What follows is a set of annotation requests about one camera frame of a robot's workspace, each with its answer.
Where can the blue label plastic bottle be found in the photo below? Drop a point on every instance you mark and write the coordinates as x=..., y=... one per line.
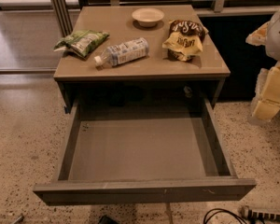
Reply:
x=123, y=53

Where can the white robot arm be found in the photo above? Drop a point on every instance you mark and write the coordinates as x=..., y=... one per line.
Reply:
x=266, y=103

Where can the open grey top drawer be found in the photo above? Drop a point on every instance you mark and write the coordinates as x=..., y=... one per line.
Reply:
x=161, y=152

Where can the grey side table cabinet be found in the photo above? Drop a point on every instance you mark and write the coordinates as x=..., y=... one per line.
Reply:
x=119, y=23

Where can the yellow brown chip bag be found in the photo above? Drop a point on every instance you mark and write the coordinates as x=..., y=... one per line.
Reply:
x=185, y=40

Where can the green chip bag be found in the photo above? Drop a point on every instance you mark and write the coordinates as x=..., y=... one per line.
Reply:
x=81, y=42

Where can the white ceramic bowl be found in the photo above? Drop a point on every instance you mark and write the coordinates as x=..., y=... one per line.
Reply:
x=148, y=17

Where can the black object on floor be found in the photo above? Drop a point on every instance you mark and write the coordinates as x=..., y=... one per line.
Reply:
x=107, y=220

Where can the white power strip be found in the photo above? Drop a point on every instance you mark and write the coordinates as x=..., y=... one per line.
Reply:
x=253, y=213

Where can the metal rod on floor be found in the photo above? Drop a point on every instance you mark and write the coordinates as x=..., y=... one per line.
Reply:
x=18, y=220

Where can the metal railing post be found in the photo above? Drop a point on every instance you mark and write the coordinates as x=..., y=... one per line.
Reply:
x=62, y=16

